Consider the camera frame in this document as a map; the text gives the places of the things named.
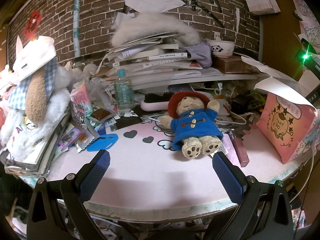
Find pink rectangular bar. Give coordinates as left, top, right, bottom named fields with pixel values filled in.
left=231, top=135, right=249, bottom=167

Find pink bag pack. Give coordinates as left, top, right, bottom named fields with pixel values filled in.
left=222, top=133, right=240, bottom=166

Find pink cartoon box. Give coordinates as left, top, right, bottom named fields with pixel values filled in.
left=254, top=77, right=319, bottom=164

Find Paddington bear plush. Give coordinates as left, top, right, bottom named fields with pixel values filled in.
left=160, top=91, right=223, bottom=159

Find sticker card packets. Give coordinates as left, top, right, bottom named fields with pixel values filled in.
left=57, top=102, right=100, bottom=153

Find blue luggage tag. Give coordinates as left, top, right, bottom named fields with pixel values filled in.
left=86, top=133, right=118, bottom=152

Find pink chiikawa desk mat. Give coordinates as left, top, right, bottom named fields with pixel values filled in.
left=47, top=122, right=310, bottom=222

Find brown snack packet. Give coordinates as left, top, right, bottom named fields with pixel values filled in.
left=88, top=109, right=113, bottom=123

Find pink snack packet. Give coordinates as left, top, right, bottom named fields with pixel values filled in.
left=71, top=80, right=93, bottom=116

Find large white dog plush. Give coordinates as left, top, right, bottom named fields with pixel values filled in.
left=1, top=36, right=71, bottom=164

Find clear water bottle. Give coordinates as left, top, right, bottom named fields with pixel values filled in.
left=114, top=69, right=134, bottom=111

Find pink hair brush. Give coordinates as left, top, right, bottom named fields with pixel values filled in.
left=140, top=92, right=174, bottom=112

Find brown wooden box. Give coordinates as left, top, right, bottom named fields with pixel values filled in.
left=213, top=56, right=260, bottom=74

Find panda ceramic bowl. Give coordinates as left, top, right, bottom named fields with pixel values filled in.
left=207, top=40, right=235, bottom=58

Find purple cloth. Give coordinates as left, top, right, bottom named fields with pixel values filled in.
left=185, top=42, right=212, bottom=68

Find stack of books and papers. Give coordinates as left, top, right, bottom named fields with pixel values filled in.
left=94, top=33, right=261, bottom=91

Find grey fur piece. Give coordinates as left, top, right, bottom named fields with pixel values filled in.
left=111, top=13, right=201, bottom=47

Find teal wrapped pole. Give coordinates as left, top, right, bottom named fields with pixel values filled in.
left=73, top=0, right=81, bottom=57

